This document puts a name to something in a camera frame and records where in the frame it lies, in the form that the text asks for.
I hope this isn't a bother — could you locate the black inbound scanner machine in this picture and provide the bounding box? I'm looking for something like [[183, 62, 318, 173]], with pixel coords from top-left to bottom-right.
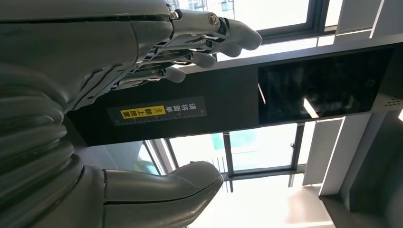
[[64, 33, 403, 147]]

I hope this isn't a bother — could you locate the black yellow ruler sticker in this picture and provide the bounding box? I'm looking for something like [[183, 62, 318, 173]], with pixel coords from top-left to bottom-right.
[[107, 95, 208, 126]]

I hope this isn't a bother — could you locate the dark window frame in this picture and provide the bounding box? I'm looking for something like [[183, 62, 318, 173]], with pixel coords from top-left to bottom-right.
[[143, 0, 337, 192]]

